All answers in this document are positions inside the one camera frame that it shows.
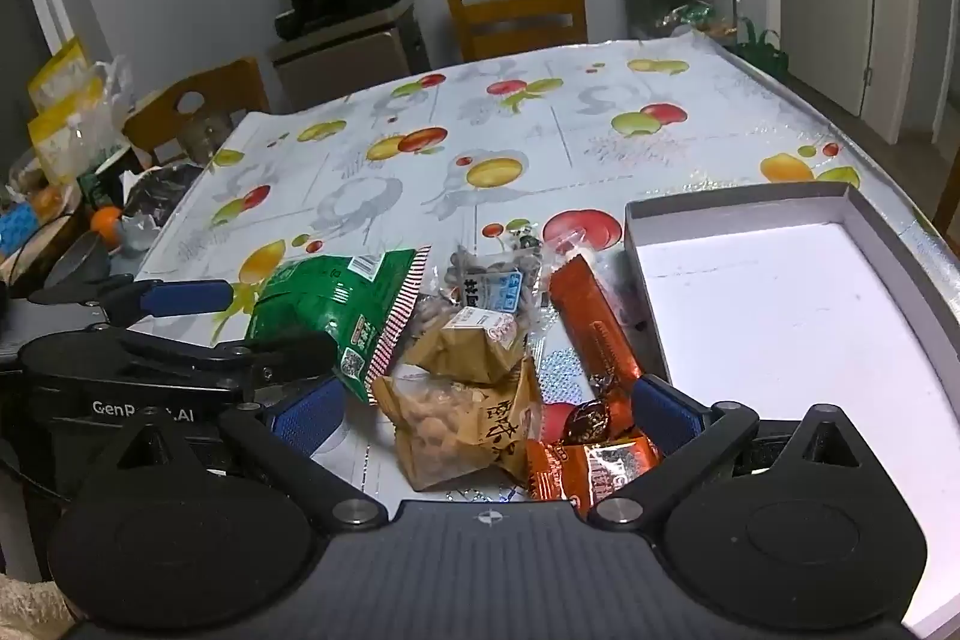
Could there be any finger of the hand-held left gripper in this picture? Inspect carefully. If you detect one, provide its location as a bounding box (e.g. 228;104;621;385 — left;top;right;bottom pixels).
30;276;235;326
112;329;338;390

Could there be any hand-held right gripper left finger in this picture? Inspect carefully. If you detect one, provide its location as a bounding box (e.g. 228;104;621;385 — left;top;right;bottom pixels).
101;377;389;528

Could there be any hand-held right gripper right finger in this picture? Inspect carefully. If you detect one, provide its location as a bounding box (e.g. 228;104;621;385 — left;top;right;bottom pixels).
589;376;875;528

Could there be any green snack bag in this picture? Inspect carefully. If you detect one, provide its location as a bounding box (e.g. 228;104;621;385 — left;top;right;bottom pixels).
246;246;432;407

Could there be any brown candy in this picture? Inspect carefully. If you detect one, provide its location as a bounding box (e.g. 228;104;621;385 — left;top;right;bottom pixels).
562;396;638;446

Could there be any small orange snack packet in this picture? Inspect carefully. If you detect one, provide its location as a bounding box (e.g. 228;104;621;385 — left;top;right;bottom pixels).
525;434;662;507

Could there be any long orange snack bar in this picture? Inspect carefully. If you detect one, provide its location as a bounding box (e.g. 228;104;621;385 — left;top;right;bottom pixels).
547;254;650;416

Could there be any tan nut packet clear window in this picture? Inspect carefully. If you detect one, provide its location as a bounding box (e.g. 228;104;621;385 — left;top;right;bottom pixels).
371;359;545;492

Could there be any white cardboard box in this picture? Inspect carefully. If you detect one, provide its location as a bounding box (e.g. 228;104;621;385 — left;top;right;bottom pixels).
624;181;960;640

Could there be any tan nut packet white label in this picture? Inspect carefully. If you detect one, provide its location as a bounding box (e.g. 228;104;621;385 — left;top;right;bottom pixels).
405;302;533;386

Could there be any clear seed packet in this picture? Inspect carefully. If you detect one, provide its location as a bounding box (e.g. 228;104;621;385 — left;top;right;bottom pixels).
439;241;548;341

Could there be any person's left forearm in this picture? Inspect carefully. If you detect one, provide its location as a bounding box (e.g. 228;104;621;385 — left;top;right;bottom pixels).
0;572;76;640

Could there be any crumpled clear plastic wrap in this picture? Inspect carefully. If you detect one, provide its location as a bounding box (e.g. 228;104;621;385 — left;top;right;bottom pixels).
120;212;162;255

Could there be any black plastic bag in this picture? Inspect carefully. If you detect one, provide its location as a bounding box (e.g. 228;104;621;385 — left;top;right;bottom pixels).
124;162;205;229

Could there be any dark bowl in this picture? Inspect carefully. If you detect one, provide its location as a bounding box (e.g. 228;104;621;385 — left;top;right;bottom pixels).
46;230;113;285

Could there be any black container green label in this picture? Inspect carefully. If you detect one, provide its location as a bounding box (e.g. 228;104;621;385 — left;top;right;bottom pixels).
79;149;147;210

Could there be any glass jar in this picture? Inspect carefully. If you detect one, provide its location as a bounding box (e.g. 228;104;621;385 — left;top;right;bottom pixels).
180;113;235;163

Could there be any blue packet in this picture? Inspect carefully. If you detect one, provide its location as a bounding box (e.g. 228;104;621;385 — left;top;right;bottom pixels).
0;201;42;259

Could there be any clear plastic bag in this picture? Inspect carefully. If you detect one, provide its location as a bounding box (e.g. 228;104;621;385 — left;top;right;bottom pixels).
75;56;137;161

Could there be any yellow paper bag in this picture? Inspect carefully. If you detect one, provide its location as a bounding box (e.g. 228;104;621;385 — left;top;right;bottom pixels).
28;85;106;184
28;36;89;112

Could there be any black and grey water dispenser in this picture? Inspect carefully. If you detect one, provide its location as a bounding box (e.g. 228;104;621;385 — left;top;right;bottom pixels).
268;0;432;112

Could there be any fruit print tablecloth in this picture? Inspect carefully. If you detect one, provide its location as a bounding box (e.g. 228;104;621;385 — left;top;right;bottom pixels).
139;31;960;506

